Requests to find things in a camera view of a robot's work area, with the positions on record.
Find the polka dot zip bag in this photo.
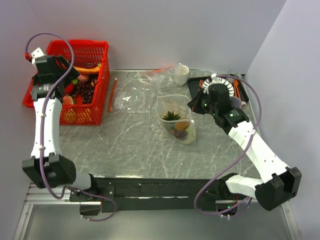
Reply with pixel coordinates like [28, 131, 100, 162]
[155, 94, 196, 145]

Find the toy pineapple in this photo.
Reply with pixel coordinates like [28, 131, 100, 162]
[162, 110, 182, 122]

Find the toy dark red fruit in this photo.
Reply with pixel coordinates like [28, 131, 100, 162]
[173, 129, 188, 140]

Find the toy green cabbage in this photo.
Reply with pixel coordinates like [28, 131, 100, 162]
[183, 126, 197, 145]

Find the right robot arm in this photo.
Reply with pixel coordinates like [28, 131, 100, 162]
[187, 83, 302, 211]

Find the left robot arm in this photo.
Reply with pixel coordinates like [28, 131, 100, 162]
[22, 52, 100, 201]

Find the crumpled clear bag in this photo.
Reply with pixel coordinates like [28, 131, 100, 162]
[138, 64, 177, 89]

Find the clear red-zipper bag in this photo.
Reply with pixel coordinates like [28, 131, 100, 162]
[110, 76, 157, 114]

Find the black tray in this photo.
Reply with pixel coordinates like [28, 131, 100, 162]
[186, 73, 249, 103]

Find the striped white plate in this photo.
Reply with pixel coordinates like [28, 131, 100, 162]
[201, 74, 235, 96]

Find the orange fork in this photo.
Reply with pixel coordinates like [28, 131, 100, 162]
[199, 80, 204, 88]

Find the toy peach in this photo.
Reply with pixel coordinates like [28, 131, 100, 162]
[77, 74, 90, 82]

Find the toy red apple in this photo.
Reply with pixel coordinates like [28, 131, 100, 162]
[65, 83, 75, 95]

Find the beige purple mug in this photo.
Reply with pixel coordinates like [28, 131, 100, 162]
[230, 96, 247, 109]

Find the red plastic basket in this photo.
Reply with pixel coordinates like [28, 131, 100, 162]
[23, 40, 110, 129]

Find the toy papaya slice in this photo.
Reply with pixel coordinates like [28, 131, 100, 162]
[74, 63, 102, 75]

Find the toy grapes bunch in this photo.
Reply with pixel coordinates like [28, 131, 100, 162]
[71, 80, 96, 104]

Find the orange spoon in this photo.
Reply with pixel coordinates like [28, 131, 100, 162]
[233, 79, 241, 99]

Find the clear glass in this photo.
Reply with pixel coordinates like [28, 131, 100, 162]
[226, 69, 239, 83]

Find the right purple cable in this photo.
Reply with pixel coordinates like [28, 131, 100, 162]
[193, 73, 263, 216]

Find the black base frame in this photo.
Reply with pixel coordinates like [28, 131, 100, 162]
[68, 174, 248, 213]

